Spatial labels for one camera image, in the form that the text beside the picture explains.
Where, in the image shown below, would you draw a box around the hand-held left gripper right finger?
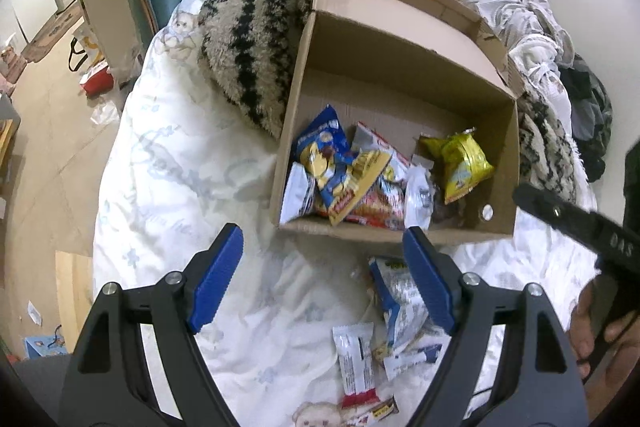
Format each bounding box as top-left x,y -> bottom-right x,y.
402,227 -> 588,427

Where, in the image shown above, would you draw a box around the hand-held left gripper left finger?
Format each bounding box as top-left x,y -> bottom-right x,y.
57,223 -> 244,427

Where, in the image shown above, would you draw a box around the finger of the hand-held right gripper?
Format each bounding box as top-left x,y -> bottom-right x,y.
622,151 -> 640,230
512,183 -> 598,254

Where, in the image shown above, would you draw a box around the blue and white snack packet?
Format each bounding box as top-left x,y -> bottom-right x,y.
369,256 -> 437,356

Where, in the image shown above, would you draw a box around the dark snack packet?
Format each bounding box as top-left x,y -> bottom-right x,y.
432,187 -> 467,224

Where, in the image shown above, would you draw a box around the clear silver snack packet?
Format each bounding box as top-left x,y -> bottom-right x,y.
404,167 -> 435,231

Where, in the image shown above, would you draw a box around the small white blue packet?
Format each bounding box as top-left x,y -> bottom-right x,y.
382,342 -> 446,381

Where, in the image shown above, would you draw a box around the yellow green snack packet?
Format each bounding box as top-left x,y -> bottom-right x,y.
419,128 -> 496,206

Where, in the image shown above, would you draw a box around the white snack bar red end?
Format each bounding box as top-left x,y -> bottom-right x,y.
332,322 -> 382,408

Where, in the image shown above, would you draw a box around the yellow cartoon snack packet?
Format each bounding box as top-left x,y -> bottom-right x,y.
327,149 -> 394,228

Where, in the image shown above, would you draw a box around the yellow black striped snack packet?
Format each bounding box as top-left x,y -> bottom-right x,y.
350,397 -> 401,426

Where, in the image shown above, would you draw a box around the blue cookie packet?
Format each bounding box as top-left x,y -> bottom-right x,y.
294,104 -> 353,218

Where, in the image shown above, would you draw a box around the cardboard box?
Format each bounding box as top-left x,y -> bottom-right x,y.
270,0 -> 526,246

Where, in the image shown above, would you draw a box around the person's right hand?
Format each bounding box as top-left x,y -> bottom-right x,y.
569,279 -> 610,380

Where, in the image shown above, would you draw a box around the dark clothes pile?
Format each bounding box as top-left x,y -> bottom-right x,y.
560,54 -> 614,184

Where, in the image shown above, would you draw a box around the flat cardboard piece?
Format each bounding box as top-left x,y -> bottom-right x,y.
54,249 -> 96,349

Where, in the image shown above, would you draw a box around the blue printed box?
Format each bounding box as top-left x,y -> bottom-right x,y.
25,332 -> 69,361

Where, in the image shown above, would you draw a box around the white plastic wrap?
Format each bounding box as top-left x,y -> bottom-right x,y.
90,99 -> 124,126

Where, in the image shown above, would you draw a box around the grey trousers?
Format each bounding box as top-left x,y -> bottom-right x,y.
12,353 -> 78,427

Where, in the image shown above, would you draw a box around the red box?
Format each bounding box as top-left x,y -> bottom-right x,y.
79,62 -> 117,98

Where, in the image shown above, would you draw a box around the fluffy cream black patterned blanket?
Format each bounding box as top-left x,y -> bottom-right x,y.
197,0 -> 585,204

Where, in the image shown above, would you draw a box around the wooden furniture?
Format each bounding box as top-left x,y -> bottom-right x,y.
0,94 -> 22,210

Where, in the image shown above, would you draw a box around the white yellow shopping bag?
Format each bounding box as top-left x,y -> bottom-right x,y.
67,33 -> 106,72

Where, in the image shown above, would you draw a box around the beige cabinet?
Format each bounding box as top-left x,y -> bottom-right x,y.
75,0 -> 151,80

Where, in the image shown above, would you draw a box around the brown door mat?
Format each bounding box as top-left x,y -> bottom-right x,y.
20,0 -> 86,64

